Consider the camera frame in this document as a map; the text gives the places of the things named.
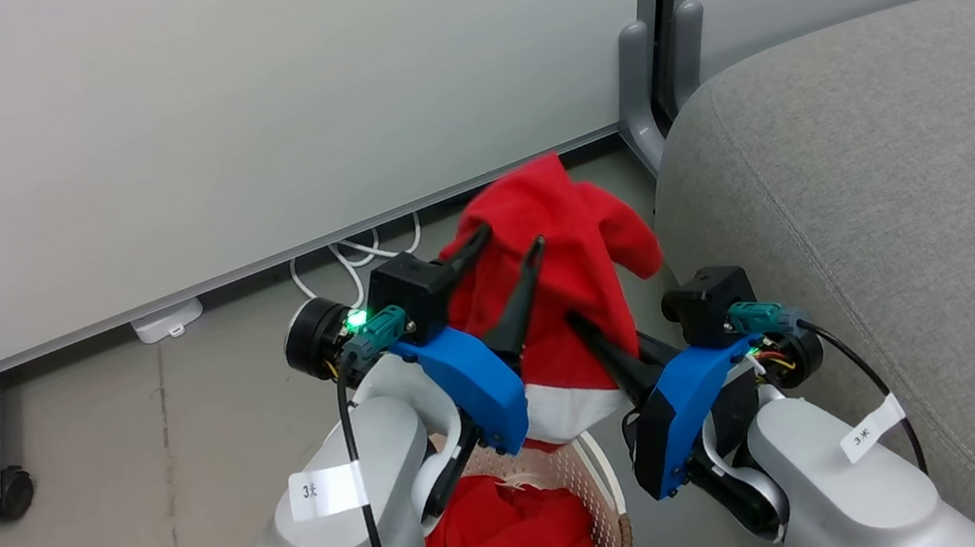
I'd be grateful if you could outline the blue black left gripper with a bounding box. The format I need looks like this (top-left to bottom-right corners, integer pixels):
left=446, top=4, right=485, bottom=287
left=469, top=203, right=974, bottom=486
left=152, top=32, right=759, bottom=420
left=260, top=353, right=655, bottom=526
left=270, top=216, right=578, bottom=489

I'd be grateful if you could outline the wide white partition panel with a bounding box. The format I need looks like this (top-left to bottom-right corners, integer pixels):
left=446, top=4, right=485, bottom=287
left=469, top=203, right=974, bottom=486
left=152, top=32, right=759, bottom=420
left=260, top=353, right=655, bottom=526
left=0, top=0, right=721, bottom=373

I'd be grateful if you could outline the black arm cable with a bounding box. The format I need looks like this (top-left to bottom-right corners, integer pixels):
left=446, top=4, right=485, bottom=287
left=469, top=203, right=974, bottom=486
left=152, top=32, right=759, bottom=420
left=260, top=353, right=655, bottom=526
left=330, top=349, right=403, bottom=547
left=796, top=303, right=930, bottom=492

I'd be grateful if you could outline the plain red garment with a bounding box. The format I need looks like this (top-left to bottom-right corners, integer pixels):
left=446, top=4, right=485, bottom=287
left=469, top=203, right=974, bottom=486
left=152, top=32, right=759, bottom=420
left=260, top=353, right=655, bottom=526
left=412, top=456, right=602, bottom=547

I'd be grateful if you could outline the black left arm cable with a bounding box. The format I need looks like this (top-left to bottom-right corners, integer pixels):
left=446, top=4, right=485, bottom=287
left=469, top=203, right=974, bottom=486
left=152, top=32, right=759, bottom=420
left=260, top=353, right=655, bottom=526
left=330, top=349, right=403, bottom=547

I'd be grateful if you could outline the white power adapter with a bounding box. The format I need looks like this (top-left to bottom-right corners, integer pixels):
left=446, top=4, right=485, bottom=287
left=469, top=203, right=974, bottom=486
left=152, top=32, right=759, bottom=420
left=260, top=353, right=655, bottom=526
left=128, top=296, right=209, bottom=348

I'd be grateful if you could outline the black caster wheel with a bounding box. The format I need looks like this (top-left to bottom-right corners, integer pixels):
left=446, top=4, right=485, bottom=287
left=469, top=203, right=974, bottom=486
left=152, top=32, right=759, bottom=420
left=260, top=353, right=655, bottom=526
left=0, top=462, right=40, bottom=524

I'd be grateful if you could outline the white power cable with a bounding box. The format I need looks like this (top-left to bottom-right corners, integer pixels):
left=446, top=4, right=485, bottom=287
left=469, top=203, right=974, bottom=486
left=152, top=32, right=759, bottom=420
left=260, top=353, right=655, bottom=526
left=283, top=211, right=433, bottom=306

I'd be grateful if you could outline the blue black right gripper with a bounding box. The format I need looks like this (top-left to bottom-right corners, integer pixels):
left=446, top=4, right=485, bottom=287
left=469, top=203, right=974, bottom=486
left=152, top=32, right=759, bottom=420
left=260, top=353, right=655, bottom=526
left=564, top=273, right=845, bottom=511

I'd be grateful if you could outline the white laundry basket wicker rim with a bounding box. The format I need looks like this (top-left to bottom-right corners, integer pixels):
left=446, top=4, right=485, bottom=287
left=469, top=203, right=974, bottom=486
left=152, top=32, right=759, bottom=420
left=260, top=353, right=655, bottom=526
left=358, top=405, right=636, bottom=547

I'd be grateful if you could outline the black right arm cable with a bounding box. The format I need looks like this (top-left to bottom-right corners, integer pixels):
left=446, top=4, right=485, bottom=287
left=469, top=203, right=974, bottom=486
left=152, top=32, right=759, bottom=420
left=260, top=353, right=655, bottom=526
left=796, top=303, right=930, bottom=492

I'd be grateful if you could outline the grey fabric sofa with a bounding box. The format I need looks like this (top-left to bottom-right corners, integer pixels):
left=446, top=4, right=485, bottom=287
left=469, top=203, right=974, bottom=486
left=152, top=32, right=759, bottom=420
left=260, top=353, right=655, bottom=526
left=622, top=0, right=975, bottom=547

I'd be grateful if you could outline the red garment with white band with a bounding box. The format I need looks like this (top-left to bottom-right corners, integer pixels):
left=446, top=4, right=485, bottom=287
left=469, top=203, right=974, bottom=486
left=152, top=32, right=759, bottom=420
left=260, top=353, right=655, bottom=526
left=423, top=139, right=692, bottom=465

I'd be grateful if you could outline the grey upright partition foot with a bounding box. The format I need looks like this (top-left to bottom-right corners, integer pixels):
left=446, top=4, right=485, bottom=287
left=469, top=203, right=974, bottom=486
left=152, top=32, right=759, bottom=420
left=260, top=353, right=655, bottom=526
left=603, top=17, right=678, bottom=184
left=658, top=0, right=721, bottom=113

